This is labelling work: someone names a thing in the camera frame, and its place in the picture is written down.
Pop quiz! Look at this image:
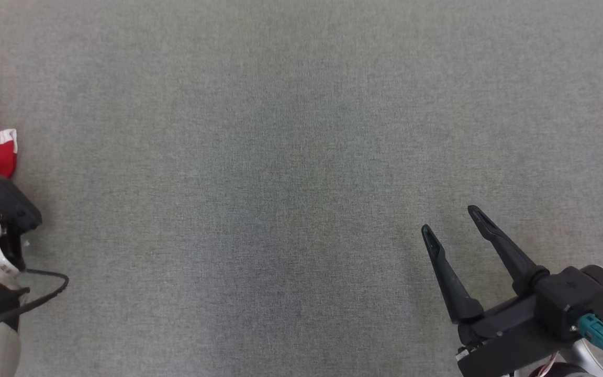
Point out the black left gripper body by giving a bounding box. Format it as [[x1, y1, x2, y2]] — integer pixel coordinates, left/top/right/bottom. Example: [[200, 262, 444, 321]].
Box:
[[0, 170, 43, 273]]

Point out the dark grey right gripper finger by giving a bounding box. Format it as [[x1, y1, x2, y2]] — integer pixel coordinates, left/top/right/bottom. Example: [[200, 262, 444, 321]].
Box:
[[421, 225, 486, 324], [467, 205, 550, 295]]

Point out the white cable tag with mark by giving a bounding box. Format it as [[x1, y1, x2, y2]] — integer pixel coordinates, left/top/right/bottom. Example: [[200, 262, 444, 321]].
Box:
[[0, 238, 22, 278]]

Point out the thin red white wire bundle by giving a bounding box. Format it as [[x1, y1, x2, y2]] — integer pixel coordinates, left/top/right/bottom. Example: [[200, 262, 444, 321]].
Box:
[[537, 352, 561, 377]]

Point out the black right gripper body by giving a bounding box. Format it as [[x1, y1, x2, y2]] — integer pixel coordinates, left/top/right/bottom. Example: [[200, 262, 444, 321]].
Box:
[[456, 295, 579, 377]]

